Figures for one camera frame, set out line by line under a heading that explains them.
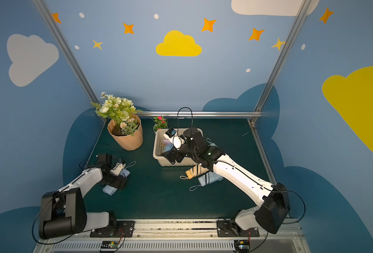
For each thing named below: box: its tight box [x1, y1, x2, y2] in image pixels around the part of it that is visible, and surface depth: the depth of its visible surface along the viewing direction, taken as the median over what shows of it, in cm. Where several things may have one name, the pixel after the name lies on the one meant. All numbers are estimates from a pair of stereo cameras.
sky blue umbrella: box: [163, 138, 174, 153], surface depth 98 cm
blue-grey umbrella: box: [189, 171, 224, 191], surface depth 91 cm
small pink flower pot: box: [152, 115, 169, 134], surface depth 103 cm
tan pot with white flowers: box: [90, 91, 144, 151], surface depth 91 cm
